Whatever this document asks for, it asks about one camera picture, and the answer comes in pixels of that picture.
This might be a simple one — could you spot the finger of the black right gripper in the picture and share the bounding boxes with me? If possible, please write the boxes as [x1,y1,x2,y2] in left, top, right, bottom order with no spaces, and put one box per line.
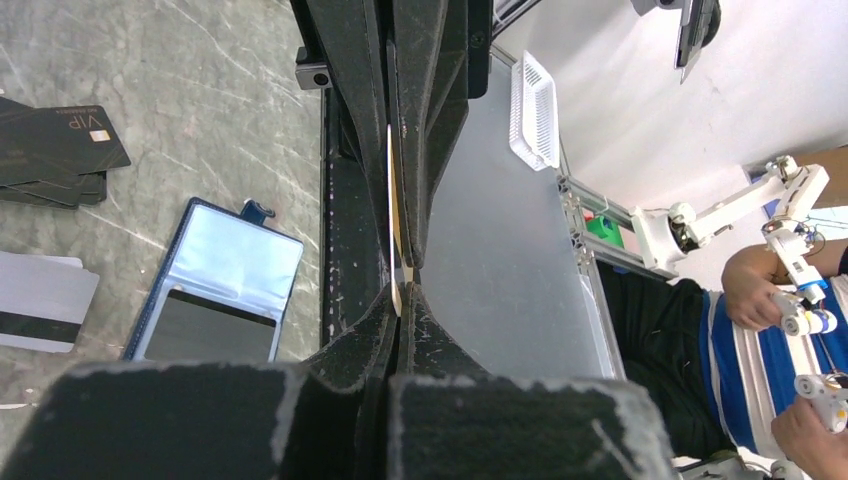
[290,0,393,259]
[390,1,493,269]

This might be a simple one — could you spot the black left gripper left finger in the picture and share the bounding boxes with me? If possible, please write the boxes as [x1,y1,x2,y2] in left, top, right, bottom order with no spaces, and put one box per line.
[1,290,396,479]

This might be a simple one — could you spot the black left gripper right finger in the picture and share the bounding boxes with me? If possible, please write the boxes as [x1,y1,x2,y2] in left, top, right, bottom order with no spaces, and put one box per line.
[390,284,678,479]

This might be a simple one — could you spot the blue leather card holder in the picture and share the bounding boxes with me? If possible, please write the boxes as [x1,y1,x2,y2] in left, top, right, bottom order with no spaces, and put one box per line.
[122,197,304,362]

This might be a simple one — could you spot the white card stack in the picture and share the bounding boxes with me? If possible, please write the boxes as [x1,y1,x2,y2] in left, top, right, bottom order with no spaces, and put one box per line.
[1,252,100,353]

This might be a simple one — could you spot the black card stack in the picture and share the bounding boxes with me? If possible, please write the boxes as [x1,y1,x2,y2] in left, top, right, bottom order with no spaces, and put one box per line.
[1,98,131,209]

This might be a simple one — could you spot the operator right hand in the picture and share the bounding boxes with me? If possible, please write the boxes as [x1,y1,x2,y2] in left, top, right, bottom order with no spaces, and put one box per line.
[725,282,782,332]

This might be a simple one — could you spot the operator left hand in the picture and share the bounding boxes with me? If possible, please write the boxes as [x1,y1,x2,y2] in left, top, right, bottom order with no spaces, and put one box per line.
[771,396,847,480]

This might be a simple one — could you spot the white plastic basket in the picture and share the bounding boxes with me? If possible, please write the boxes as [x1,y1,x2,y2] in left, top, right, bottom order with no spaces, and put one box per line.
[509,51,560,171]

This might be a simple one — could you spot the person in blue clothes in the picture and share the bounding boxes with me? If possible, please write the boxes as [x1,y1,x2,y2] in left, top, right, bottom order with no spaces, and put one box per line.
[599,239,847,462]

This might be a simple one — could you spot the black base frame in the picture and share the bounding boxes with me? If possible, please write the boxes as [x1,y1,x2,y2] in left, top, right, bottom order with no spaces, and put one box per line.
[319,89,385,346]

